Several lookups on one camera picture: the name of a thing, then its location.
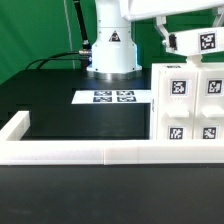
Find white marker base plate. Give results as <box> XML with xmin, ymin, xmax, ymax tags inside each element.
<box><xmin>72</xmin><ymin>90</ymin><xmax>153</xmax><ymax>104</ymax></box>

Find white cabinet top block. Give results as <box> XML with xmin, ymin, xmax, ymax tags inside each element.
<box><xmin>166</xmin><ymin>27</ymin><xmax>224</xmax><ymax>56</ymax></box>

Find white U-shaped workspace frame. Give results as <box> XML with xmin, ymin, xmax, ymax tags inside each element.
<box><xmin>0</xmin><ymin>111</ymin><xmax>224</xmax><ymax>165</ymax></box>

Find white cabinet body box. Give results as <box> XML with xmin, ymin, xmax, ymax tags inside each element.
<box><xmin>151</xmin><ymin>62</ymin><xmax>224</xmax><ymax>140</ymax></box>

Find black cable bundle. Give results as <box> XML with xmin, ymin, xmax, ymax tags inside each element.
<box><xmin>25</xmin><ymin>49</ymin><xmax>93</xmax><ymax>70</ymax></box>

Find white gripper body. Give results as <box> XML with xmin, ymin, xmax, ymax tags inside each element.
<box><xmin>119</xmin><ymin>0</ymin><xmax>224</xmax><ymax>21</ymax></box>

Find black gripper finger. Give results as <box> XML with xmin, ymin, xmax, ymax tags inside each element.
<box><xmin>155</xmin><ymin>16</ymin><xmax>177</xmax><ymax>51</ymax></box>
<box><xmin>213</xmin><ymin>7</ymin><xmax>224</xmax><ymax>27</ymax></box>

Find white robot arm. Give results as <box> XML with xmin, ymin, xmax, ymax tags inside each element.
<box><xmin>87</xmin><ymin>0</ymin><xmax>224</xmax><ymax>79</ymax></box>

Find white cabinet door with knob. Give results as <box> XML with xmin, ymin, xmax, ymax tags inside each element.
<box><xmin>194</xmin><ymin>72</ymin><xmax>224</xmax><ymax>140</ymax></box>

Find white cabinet door panel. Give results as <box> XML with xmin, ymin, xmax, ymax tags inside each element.
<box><xmin>157</xmin><ymin>73</ymin><xmax>196</xmax><ymax>140</ymax></box>

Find black corrugated hose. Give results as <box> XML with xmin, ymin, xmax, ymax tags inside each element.
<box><xmin>72</xmin><ymin>0</ymin><xmax>92</xmax><ymax>51</ymax></box>

